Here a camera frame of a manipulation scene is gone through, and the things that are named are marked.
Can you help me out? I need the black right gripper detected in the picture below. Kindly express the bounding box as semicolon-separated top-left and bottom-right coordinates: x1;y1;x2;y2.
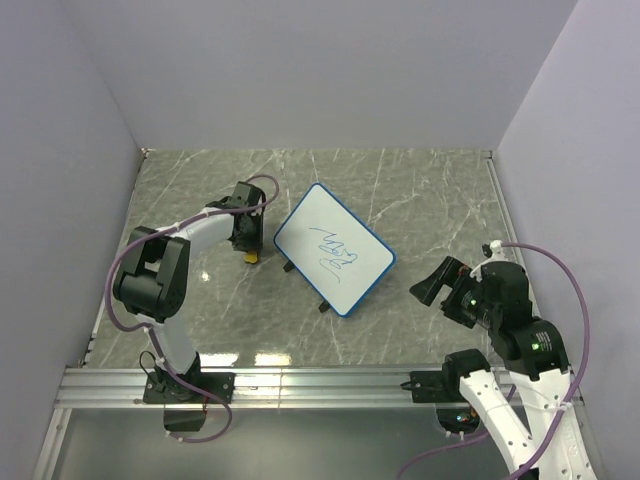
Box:
408;253;499;326

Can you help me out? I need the yellow bone-shaped whiteboard eraser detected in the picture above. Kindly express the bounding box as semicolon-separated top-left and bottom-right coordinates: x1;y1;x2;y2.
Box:
243;251;260;265

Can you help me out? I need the blue-framed small whiteboard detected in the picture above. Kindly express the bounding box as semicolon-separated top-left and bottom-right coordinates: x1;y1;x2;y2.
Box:
273;182;396;317

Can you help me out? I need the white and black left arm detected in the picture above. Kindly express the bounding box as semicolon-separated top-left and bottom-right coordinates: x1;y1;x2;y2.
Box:
110;182;267;403

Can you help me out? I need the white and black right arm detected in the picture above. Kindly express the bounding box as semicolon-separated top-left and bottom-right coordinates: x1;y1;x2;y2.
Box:
410;254;596;479

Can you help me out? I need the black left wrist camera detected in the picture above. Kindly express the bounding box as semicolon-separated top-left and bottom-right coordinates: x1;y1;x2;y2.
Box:
229;182;266;211

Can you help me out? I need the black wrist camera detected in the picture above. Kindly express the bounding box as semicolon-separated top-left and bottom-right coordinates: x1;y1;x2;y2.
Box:
480;261;529;303
229;182;266;211

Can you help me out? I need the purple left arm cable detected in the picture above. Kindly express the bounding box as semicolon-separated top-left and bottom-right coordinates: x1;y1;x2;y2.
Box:
106;174;280;446

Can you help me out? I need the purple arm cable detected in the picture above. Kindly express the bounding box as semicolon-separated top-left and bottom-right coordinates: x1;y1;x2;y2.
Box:
106;174;280;446
397;240;591;480

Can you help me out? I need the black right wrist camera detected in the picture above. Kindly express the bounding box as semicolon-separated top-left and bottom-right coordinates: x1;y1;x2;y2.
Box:
480;261;529;303

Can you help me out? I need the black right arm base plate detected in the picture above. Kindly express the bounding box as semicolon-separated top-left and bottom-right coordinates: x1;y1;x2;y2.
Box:
400;370;465;404

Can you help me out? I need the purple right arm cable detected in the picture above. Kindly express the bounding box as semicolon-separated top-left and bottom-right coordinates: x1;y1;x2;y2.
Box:
397;240;591;480

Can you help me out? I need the aluminium extrusion rail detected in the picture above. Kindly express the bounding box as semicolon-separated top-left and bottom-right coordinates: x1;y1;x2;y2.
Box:
54;364;586;411

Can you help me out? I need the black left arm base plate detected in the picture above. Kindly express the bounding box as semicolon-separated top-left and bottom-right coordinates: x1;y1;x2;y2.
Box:
142;370;236;405

